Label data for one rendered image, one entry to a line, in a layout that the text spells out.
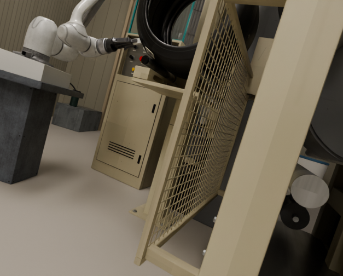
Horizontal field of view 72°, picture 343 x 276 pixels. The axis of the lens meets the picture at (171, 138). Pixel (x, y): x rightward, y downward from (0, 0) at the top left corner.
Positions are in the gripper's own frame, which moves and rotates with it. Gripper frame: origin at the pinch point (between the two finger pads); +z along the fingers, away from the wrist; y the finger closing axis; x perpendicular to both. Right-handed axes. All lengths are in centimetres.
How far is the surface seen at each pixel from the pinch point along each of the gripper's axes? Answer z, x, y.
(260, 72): 63, 17, 19
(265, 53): 66, 7, 19
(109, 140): -64, 56, 61
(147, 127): -26, 44, 61
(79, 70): -287, -78, 242
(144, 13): 10.9, -7.1, -12.7
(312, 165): 132, 83, 332
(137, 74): 7.7, 22.4, -11.6
